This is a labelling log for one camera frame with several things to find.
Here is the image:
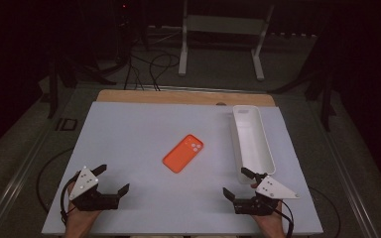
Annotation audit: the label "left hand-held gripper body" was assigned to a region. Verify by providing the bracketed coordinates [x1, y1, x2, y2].
[68, 166, 119, 212]

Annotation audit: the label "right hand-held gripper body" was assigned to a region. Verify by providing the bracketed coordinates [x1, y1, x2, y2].
[233, 175, 301, 216]

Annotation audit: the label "white oblong plastic tray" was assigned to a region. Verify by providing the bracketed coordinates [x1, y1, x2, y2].
[231, 104, 277, 184]

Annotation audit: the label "orange phone case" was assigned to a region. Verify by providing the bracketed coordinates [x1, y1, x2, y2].
[162, 133, 204, 175]

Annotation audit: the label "person's left hand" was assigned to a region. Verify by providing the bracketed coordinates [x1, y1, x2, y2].
[64, 198, 102, 229]

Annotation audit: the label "person's right hand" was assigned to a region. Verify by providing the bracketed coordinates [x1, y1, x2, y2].
[255, 201, 286, 230]

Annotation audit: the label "black tripod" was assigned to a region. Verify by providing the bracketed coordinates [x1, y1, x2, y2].
[267, 33, 339, 133]
[45, 49, 117, 120]

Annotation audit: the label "dark equipment rack red light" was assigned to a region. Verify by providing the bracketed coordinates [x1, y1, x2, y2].
[112, 0, 137, 67]

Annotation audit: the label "white metal stand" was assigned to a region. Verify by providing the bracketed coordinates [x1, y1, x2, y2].
[178, 0, 276, 82]

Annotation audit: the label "left hand-held gripper black cable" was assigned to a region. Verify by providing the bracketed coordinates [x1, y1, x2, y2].
[60, 175, 80, 226]

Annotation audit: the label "hand-held gripper black cable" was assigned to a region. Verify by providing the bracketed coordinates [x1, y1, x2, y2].
[60, 175, 80, 226]
[271, 197, 296, 238]

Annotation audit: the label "right hand-held gripper black cable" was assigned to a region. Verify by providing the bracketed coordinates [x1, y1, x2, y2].
[271, 197, 296, 238]

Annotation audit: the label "thin black floor cable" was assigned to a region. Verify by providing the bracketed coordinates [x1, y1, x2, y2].
[307, 185, 342, 238]
[35, 147, 75, 214]

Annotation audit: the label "black square floor frame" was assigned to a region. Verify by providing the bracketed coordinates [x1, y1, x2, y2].
[55, 117, 79, 133]

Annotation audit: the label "black floor cables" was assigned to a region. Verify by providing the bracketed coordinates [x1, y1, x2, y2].
[123, 53, 181, 92]

